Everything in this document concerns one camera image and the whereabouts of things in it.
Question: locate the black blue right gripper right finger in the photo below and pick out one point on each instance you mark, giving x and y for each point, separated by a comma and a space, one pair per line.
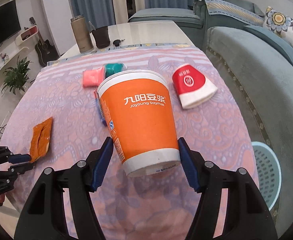
247, 215

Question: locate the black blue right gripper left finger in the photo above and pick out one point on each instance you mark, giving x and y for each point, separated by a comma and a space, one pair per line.
43, 215

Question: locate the orange snack wrapper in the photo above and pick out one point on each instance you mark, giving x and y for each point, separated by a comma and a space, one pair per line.
40, 140

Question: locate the blue small card box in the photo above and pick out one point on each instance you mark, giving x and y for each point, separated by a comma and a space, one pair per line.
99, 108

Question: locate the red white paper cup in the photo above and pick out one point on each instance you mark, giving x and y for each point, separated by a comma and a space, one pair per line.
193, 87

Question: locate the orange soymilk paper cup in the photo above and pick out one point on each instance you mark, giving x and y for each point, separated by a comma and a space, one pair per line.
137, 109

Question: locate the light blue trash basket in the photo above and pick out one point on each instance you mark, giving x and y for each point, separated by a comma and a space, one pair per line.
269, 173

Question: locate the green potted plant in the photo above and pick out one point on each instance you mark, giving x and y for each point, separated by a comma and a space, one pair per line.
17, 77

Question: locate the white tv cabinet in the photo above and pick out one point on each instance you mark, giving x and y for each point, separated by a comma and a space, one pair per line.
24, 38

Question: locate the black acoustic guitar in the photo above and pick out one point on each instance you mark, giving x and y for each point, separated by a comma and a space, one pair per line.
46, 52

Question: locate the pink clay packet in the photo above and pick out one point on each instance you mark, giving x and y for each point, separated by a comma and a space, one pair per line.
94, 77

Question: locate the teal fabric sofa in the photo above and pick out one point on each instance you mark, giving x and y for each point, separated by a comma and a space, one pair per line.
257, 66

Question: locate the black television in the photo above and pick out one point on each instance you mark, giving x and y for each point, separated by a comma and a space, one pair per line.
9, 21

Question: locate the teal clay packet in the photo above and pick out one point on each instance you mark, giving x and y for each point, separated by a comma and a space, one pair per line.
114, 68

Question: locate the gold metal thermos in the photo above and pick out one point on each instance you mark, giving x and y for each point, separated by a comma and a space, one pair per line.
81, 34

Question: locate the dark brown cup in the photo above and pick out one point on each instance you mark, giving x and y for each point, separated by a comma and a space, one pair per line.
101, 36

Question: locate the black car key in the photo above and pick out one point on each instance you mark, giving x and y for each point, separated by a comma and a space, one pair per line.
117, 42

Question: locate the floral long pillow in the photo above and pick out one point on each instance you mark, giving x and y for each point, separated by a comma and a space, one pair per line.
279, 24

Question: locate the white air conditioner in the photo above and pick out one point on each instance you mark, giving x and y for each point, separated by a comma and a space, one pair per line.
58, 14

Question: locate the teal sofa chaise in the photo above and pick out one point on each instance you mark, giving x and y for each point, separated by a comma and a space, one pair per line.
185, 19

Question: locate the striped sofa armrest cover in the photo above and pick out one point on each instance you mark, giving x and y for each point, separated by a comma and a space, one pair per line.
241, 10

